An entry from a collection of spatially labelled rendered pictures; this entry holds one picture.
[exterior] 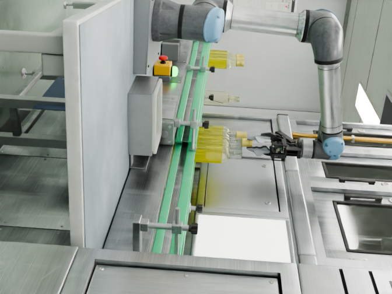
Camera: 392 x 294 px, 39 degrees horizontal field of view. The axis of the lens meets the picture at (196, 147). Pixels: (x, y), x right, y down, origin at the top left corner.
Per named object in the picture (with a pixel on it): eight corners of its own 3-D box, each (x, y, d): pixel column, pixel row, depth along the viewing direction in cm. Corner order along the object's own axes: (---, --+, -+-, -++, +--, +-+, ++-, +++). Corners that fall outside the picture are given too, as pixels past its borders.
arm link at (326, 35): (346, 24, 179) (351, 157, 201) (342, 15, 189) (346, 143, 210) (310, 28, 181) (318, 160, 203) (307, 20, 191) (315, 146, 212)
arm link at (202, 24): (182, 8, 181) (224, 13, 180) (187, -1, 193) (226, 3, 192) (180, 44, 187) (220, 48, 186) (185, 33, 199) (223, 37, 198)
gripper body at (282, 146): (271, 143, 215) (303, 146, 215) (270, 133, 223) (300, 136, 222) (269, 161, 219) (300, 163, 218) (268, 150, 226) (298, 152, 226)
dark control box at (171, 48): (160, 59, 262) (178, 60, 262) (160, 43, 258) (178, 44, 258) (162, 54, 269) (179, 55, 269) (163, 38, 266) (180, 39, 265)
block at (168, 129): (154, 145, 205) (173, 146, 205) (154, 122, 201) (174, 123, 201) (156, 140, 209) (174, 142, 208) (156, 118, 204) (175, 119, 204)
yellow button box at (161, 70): (152, 80, 238) (170, 81, 237) (153, 63, 234) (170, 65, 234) (154, 74, 244) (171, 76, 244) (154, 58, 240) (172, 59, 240)
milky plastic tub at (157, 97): (129, 155, 187) (155, 157, 186) (128, 93, 176) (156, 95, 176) (137, 132, 202) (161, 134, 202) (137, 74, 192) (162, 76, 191)
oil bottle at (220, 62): (192, 67, 309) (243, 70, 308) (193, 57, 307) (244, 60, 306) (193, 63, 314) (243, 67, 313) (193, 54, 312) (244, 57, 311)
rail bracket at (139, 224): (112, 261, 149) (195, 267, 148) (109, 208, 141) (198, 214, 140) (115, 249, 153) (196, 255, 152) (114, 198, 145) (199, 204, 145)
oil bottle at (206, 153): (172, 161, 213) (228, 164, 212) (173, 147, 211) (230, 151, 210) (174, 154, 218) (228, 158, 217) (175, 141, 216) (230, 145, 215)
